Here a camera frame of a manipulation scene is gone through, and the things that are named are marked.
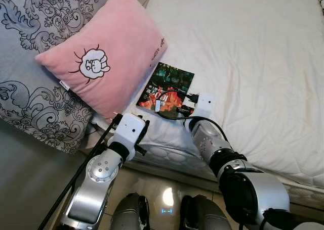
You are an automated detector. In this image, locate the grey-white mattress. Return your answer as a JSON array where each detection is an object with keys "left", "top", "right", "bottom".
[{"left": 86, "top": 121, "right": 324, "bottom": 210}]

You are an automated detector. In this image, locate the grey robot leg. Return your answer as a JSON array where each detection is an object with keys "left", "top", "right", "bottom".
[
  {"left": 181, "top": 195, "right": 233, "bottom": 230},
  {"left": 109, "top": 192, "right": 150, "bottom": 230}
]

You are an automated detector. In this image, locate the white quilted mattress pad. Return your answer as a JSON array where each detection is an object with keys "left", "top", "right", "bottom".
[{"left": 94, "top": 0, "right": 324, "bottom": 188}]

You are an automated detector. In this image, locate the grey robot left leg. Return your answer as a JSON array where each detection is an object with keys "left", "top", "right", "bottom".
[{"left": 109, "top": 192, "right": 150, "bottom": 230}]

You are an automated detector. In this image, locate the pink sheep print cushion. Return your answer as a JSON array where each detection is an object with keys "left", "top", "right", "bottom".
[{"left": 34, "top": 0, "right": 169, "bottom": 120}]

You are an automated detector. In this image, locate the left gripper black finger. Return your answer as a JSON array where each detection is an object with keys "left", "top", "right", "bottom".
[{"left": 138, "top": 120, "right": 151, "bottom": 145}]

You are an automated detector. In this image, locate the grey ornament print pillow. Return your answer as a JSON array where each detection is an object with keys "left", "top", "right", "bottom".
[{"left": 0, "top": 0, "right": 147, "bottom": 155}]

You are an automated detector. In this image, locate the dark green red book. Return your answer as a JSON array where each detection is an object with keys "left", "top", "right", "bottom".
[{"left": 137, "top": 62, "right": 195, "bottom": 119}]

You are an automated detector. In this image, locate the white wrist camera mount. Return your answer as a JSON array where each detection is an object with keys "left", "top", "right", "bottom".
[
  {"left": 115, "top": 113, "right": 147, "bottom": 151},
  {"left": 192, "top": 93, "right": 216, "bottom": 120}
]

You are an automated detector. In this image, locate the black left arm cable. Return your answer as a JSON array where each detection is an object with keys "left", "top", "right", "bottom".
[{"left": 38, "top": 114, "right": 125, "bottom": 230}]

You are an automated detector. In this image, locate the grey robot right leg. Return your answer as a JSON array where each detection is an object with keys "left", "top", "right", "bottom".
[{"left": 181, "top": 195, "right": 233, "bottom": 230}]

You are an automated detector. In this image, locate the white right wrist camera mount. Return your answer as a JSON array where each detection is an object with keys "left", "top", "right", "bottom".
[{"left": 192, "top": 93, "right": 216, "bottom": 120}]

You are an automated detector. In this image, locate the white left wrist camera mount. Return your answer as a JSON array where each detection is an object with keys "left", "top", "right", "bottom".
[{"left": 115, "top": 113, "right": 147, "bottom": 151}]

